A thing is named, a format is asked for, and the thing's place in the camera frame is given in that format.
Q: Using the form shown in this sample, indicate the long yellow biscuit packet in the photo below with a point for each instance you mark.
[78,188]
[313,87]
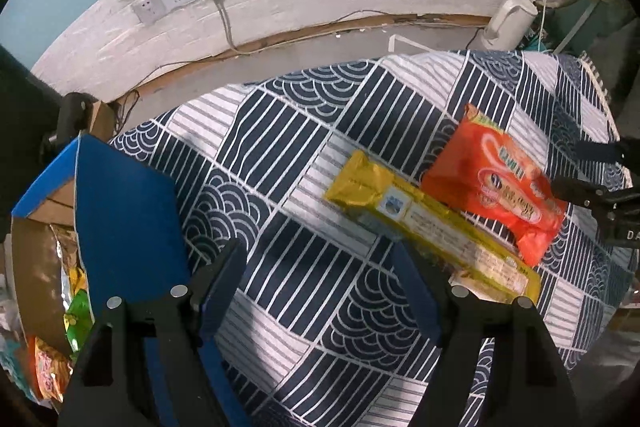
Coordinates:
[365,187]

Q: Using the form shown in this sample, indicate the silver and orange snack packet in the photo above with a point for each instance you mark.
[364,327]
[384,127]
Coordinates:
[67,272]

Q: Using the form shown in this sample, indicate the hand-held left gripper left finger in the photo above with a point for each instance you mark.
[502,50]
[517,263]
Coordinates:
[220,302]

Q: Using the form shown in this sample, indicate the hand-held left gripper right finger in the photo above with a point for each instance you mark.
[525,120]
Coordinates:
[417,302]

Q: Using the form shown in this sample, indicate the brown cardboard piece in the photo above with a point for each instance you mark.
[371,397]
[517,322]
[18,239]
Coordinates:
[102,119]

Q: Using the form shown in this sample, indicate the white metal frame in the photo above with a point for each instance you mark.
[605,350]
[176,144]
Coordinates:
[405,44]

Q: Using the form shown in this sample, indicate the red-orange snack packet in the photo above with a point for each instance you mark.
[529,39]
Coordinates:
[480,167]

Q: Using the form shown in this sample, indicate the white electric kettle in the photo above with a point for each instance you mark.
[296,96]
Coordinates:
[507,24]

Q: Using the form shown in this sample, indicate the navy patterned tablecloth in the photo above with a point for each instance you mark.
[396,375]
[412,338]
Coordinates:
[300,132]

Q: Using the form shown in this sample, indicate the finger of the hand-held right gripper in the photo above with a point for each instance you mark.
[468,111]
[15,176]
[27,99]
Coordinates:
[580,192]
[605,152]

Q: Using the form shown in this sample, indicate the blue cardboard box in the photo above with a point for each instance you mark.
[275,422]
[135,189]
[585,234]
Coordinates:
[125,217]

